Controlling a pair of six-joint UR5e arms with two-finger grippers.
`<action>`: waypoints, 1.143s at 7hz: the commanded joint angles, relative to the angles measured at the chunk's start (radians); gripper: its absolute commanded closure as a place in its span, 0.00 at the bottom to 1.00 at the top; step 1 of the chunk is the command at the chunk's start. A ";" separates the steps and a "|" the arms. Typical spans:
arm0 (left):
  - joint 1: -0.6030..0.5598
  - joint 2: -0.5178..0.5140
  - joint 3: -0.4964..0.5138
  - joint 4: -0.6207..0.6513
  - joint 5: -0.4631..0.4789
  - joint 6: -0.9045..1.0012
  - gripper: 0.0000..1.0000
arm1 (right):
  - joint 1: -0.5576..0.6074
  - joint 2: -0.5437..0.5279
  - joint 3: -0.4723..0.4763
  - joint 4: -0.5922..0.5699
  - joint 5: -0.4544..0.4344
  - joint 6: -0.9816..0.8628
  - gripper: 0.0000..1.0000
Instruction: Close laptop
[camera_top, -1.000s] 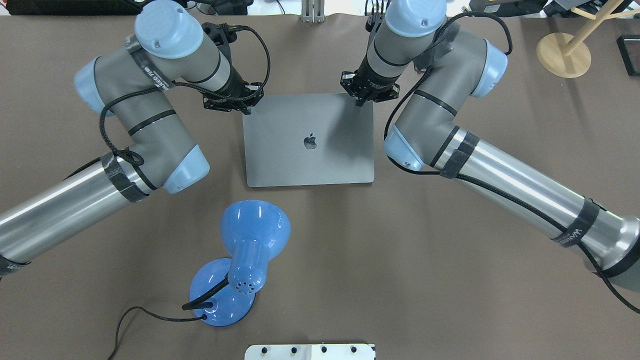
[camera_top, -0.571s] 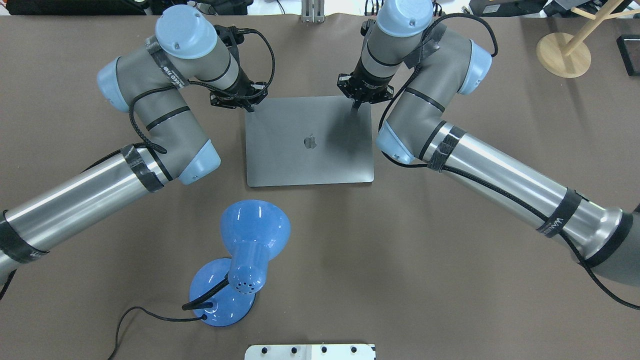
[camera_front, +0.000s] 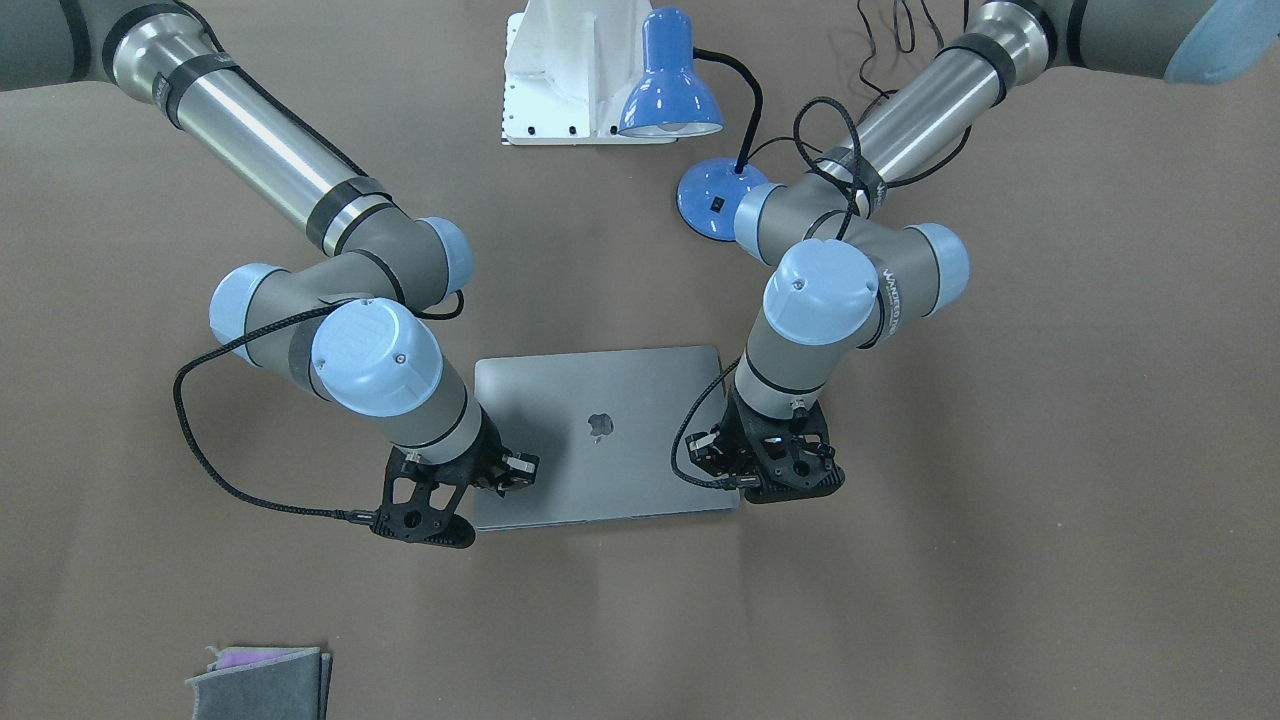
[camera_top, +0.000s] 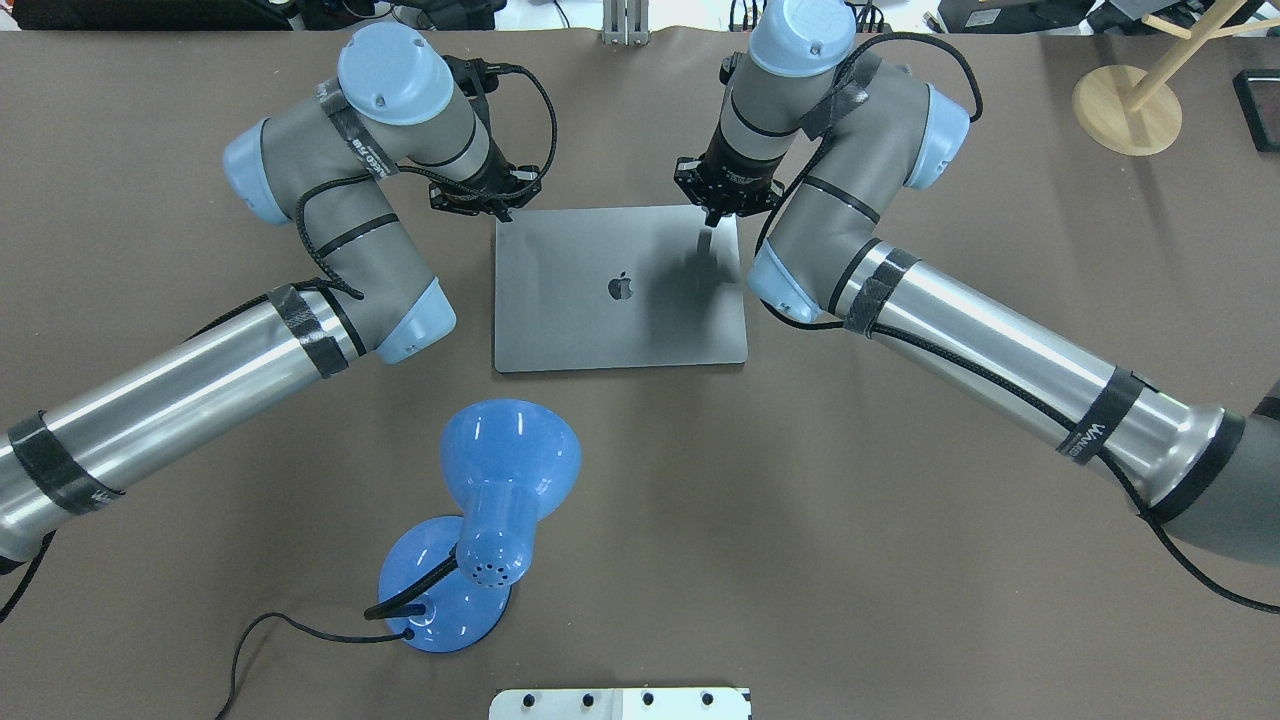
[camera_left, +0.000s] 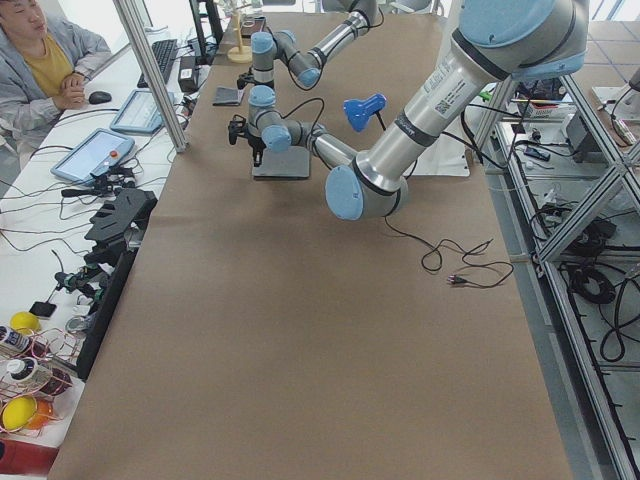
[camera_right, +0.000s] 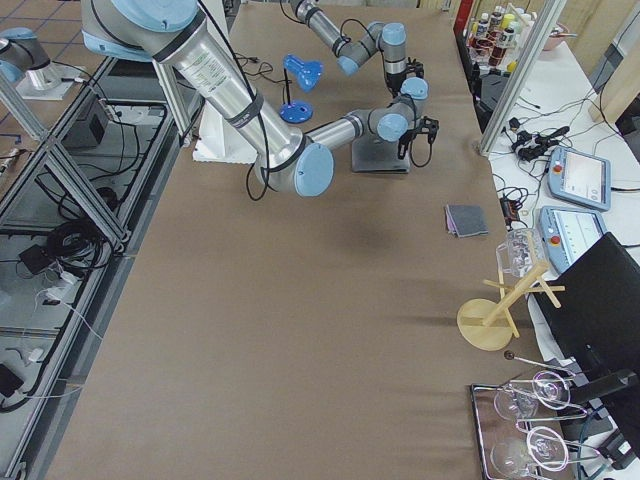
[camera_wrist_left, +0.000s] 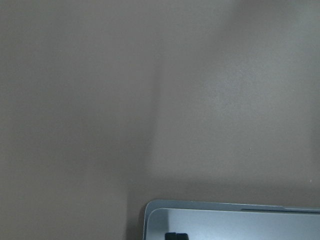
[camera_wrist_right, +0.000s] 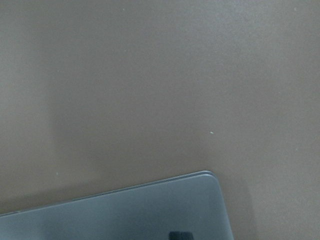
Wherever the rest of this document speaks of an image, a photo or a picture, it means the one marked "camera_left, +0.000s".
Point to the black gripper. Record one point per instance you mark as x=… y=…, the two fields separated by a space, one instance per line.
x=257 y=87
x=256 y=145

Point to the grey laptop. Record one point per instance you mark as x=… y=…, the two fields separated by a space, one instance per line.
x=292 y=164

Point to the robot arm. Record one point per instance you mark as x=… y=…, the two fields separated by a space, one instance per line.
x=300 y=50
x=491 y=41

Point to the person's clasped hands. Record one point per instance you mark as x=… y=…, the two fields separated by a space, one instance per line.
x=72 y=94

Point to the wooden cup stand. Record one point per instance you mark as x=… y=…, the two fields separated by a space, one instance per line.
x=239 y=53

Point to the folded grey cloth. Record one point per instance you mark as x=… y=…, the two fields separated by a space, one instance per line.
x=227 y=96

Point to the black keyboard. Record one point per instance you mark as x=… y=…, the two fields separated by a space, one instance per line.
x=164 y=53

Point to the blue desk lamp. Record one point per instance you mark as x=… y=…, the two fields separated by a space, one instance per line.
x=358 y=112

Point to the far teach pendant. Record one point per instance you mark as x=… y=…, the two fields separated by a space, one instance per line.
x=139 y=115

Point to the teach pendant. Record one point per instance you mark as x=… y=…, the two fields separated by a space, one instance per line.
x=102 y=149
x=139 y=115

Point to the black computer mouse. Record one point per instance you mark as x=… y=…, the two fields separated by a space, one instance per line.
x=99 y=97

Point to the near teach pendant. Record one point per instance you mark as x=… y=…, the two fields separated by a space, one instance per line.
x=102 y=149

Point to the black slotted holder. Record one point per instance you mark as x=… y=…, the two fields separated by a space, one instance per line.
x=113 y=219

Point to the seated person in grey jacket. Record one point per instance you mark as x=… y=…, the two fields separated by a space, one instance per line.
x=37 y=52

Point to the yellow lemon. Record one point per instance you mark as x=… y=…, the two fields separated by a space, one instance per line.
x=25 y=323

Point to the bottle rack with bottles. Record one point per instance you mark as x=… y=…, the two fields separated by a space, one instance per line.
x=26 y=368

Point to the yellow and orange bowls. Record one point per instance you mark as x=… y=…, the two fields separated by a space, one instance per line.
x=27 y=413

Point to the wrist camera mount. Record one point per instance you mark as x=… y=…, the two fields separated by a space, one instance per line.
x=237 y=129
x=243 y=80

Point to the aluminium frame post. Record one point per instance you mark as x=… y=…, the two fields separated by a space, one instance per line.
x=131 y=21

